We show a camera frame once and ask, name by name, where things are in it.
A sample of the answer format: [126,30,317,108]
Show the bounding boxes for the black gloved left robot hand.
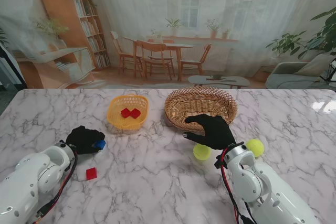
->
[65,126,106,155]

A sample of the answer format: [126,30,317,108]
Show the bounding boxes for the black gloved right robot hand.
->
[183,114,238,151]

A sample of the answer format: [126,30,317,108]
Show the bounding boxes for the blue toy building block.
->
[93,140,107,151]

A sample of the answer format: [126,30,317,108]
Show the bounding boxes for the yellow-green tennis ball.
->
[246,138,265,158]
[193,144,213,161]

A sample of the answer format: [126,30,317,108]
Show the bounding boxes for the yellow perforated plastic basket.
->
[107,94,150,130]

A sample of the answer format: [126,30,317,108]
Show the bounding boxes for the woven wicker basket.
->
[164,86,238,132]

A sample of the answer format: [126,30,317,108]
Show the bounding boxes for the black slanted stand pole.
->
[0,42,27,88]

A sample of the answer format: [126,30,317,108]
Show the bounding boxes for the black tripod stand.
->
[319,57,336,88]

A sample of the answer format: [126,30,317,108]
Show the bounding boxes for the printed room scene backdrop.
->
[0,0,336,90]

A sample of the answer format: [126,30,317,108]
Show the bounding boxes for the left arm red-black cables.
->
[34,153,79,219]

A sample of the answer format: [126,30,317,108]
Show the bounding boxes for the arm red-black cables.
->
[34,153,79,219]
[215,147,257,224]

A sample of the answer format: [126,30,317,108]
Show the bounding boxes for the right arm red-black cables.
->
[215,147,257,224]

